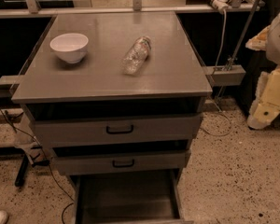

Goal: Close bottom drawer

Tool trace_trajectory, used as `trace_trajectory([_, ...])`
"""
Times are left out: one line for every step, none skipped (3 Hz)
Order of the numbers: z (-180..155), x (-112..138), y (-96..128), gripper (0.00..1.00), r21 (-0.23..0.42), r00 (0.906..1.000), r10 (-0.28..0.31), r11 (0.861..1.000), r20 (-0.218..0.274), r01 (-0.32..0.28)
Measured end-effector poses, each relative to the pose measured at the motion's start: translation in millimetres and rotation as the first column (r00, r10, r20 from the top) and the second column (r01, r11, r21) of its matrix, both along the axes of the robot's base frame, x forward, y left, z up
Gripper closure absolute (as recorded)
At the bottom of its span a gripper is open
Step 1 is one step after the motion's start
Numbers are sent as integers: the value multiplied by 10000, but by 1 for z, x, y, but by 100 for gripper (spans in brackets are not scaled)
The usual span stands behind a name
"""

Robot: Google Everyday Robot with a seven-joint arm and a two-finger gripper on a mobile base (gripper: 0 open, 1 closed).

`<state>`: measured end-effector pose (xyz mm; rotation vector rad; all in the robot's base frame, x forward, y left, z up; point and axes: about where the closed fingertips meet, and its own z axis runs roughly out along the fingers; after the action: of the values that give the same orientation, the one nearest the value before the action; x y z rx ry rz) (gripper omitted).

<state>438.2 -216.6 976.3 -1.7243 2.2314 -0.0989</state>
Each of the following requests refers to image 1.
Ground grey top drawer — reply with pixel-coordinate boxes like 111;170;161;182
31;114;202;147

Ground white power cable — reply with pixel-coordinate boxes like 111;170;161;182
199;7;234;138

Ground grey drawer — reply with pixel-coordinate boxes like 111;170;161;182
54;150;190;175
72;170;194;224
31;114;202;147

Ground clear plastic bottle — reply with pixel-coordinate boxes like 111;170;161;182
122;36;151;76

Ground grey rear shelf rail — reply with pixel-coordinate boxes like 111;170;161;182
0;2;266;20

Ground black clamp stand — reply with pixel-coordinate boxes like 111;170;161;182
15;145;49;188

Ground grey middle drawer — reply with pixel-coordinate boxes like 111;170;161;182
54;150;190;175

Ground grey drawer cabinet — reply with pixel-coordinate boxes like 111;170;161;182
10;11;214;224

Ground grey bottom drawer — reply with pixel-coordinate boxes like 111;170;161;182
72;170;194;224

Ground black floor cable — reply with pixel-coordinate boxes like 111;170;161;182
0;91;76;224

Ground metal diagonal rod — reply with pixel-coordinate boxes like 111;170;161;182
224;0;268;72

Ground white ceramic bowl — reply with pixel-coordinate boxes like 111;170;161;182
49;33;89;63

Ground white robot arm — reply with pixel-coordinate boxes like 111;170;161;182
245;12;280;130

